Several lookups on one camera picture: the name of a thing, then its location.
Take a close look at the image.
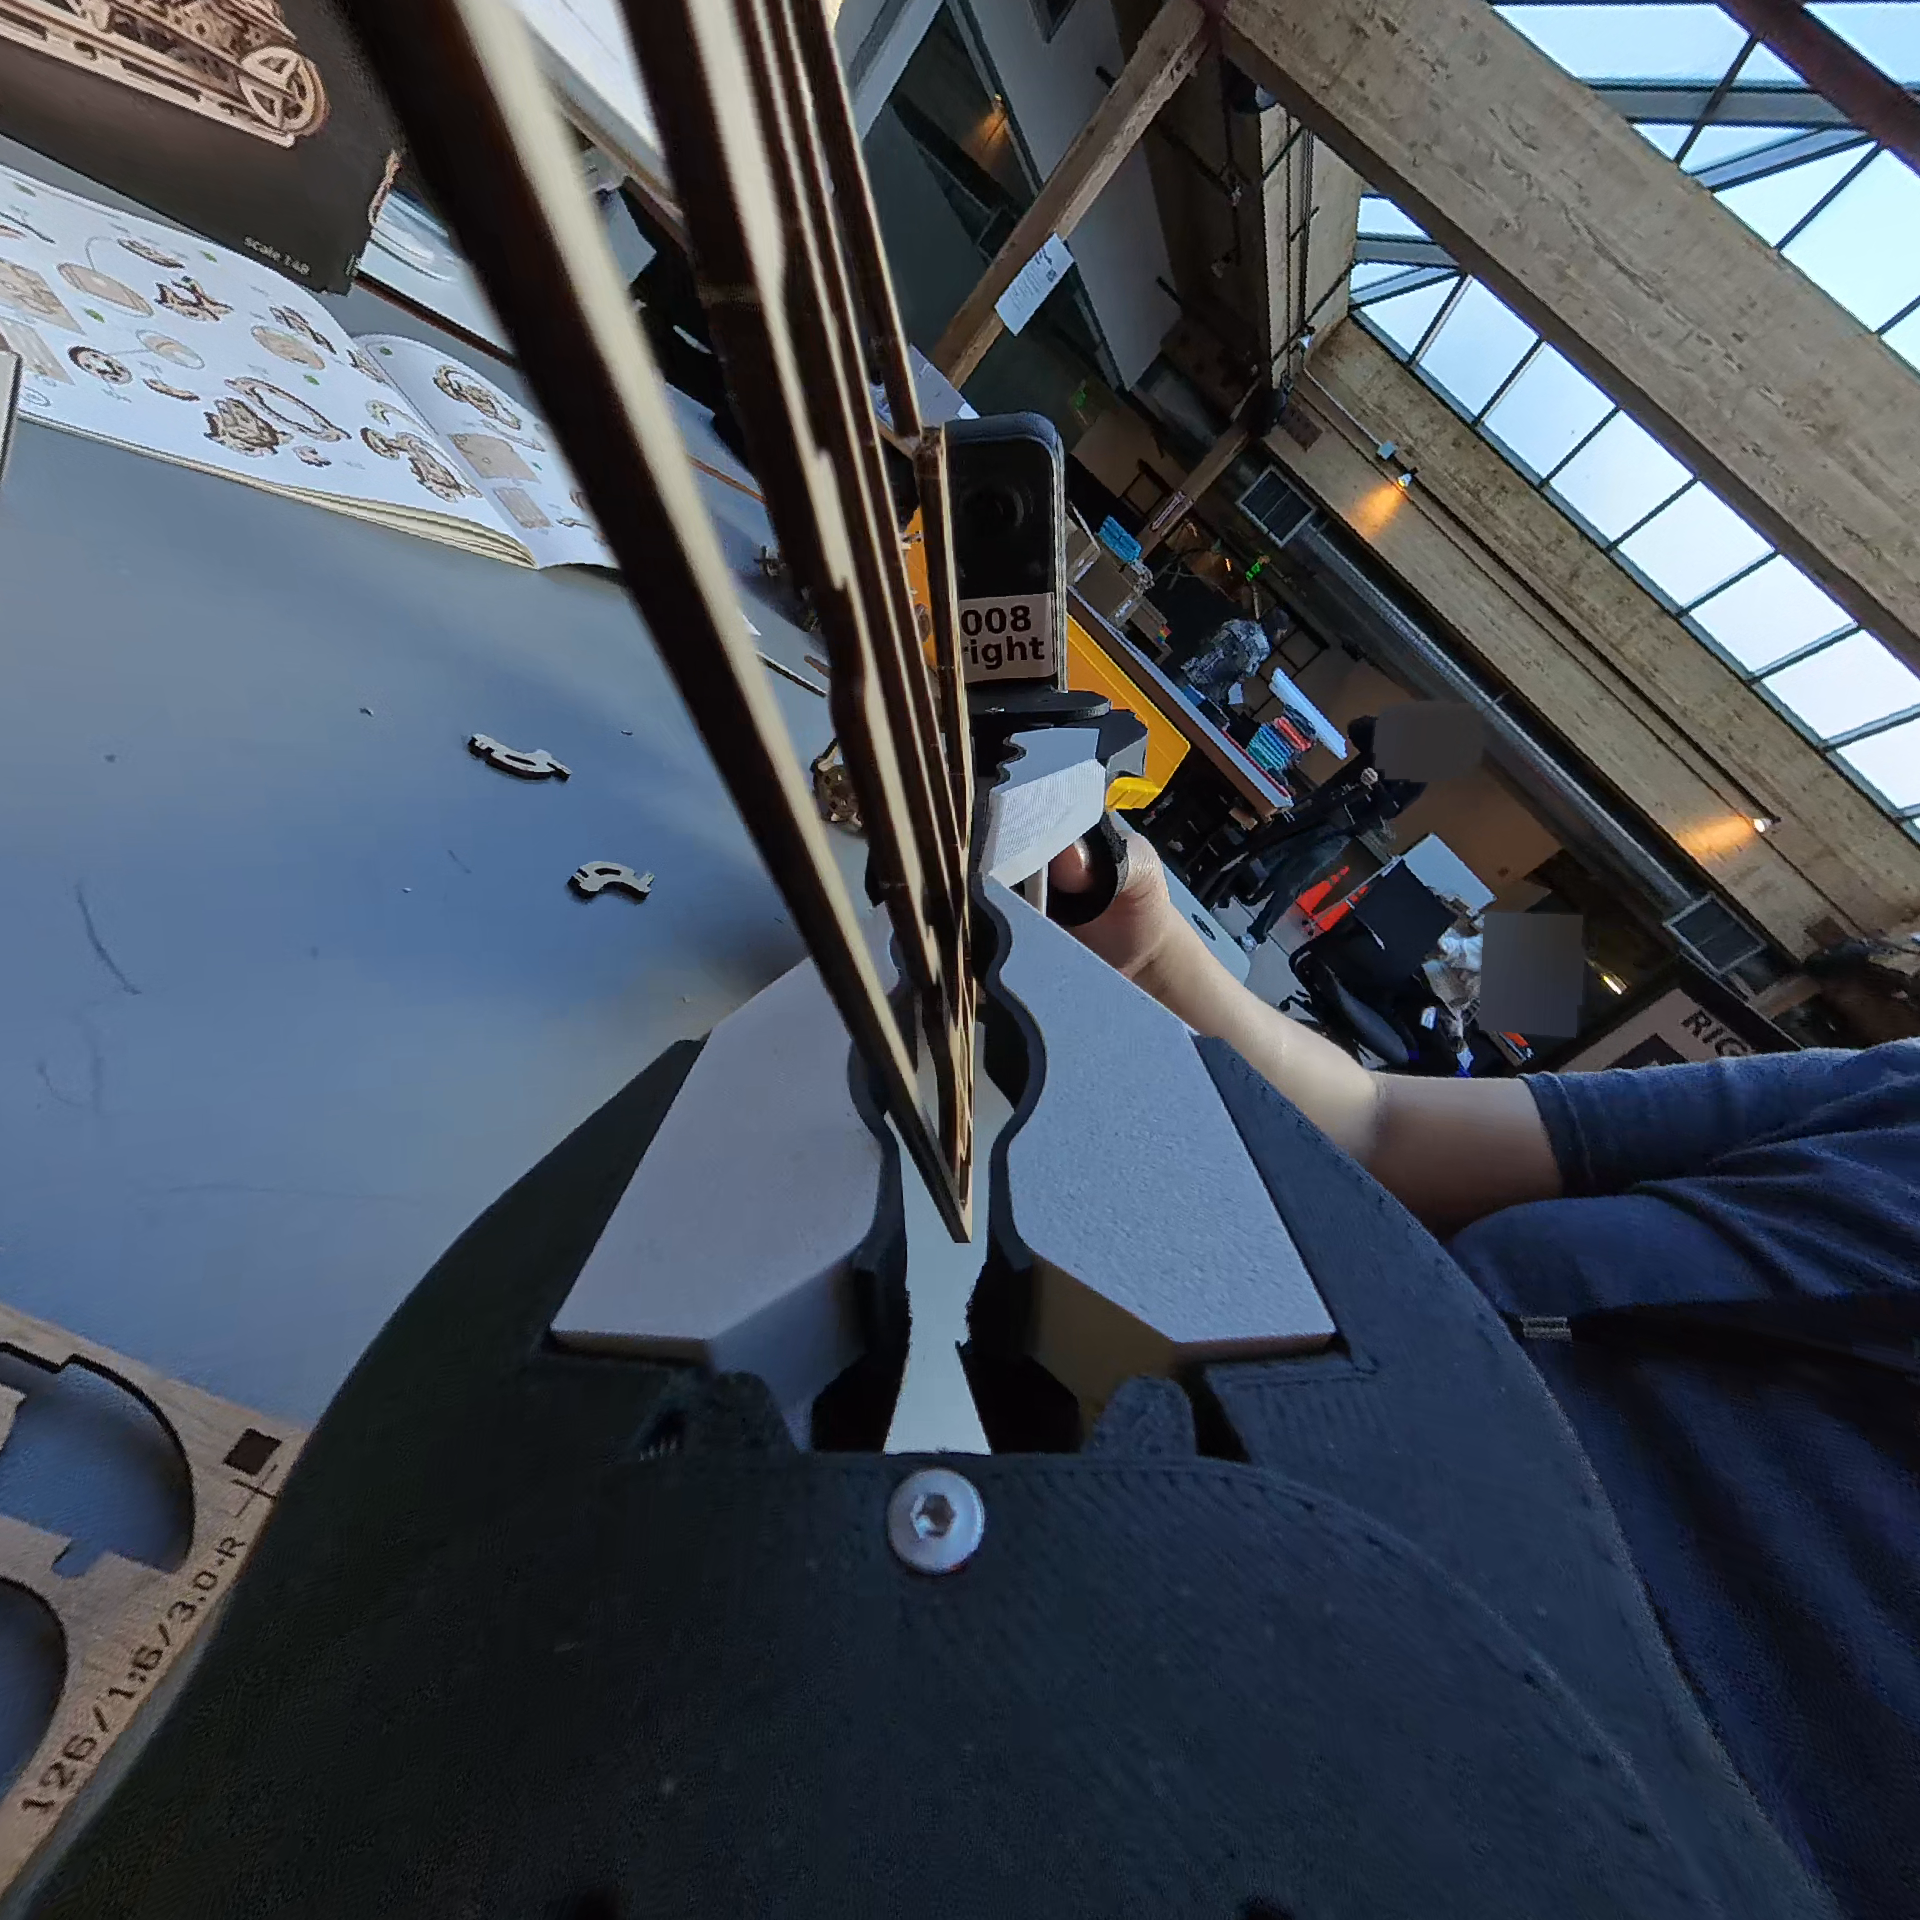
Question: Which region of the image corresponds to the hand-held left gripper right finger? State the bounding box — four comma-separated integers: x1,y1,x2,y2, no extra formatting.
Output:
974,881,1339,1441

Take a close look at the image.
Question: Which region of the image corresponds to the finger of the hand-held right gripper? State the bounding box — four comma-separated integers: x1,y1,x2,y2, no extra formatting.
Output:
979,753,1113,890

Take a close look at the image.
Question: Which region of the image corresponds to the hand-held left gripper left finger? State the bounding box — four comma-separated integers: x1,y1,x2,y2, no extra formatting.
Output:
554,960,912,1441

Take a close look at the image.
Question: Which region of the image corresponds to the laser-cut wooden parts sheet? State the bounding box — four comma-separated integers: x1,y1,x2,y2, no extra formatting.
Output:
342,0,985,1249

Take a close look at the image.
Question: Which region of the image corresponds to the person's right forearm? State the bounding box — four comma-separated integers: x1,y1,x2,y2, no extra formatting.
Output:
1146,935,1571,1239

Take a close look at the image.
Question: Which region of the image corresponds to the partly built wooden model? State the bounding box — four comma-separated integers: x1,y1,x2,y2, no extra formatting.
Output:
754,541,872,836

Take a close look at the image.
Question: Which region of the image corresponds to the emptied wooden parts sheet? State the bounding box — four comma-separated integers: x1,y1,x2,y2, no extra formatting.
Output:
0,1302,311,1869

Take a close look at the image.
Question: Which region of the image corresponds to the black model kit box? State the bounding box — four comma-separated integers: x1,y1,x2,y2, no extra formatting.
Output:
0,0,408,293

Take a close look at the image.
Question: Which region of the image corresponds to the person's right hand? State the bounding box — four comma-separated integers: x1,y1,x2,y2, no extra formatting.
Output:
1055,827,1206,1004

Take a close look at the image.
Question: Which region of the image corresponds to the yellow storage bin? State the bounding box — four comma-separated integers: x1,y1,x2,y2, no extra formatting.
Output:
900,515,1194,812

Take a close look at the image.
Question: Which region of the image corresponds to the white paper notice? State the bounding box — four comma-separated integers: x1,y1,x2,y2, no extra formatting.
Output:
995,235,1078,335

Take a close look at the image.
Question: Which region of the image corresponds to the black framed sign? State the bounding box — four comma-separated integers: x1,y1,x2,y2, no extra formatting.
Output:
1567,982,1795,1073

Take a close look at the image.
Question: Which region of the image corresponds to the white display stand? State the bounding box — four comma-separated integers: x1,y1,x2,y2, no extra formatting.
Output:
364,180,521,359

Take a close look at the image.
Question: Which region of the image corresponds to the person's navy shirt torso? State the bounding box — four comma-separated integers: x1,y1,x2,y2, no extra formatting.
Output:
1441,1042,1920,1920

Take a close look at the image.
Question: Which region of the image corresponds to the open instruction booklet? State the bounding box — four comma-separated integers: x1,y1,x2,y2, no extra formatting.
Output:
0,162,620,572

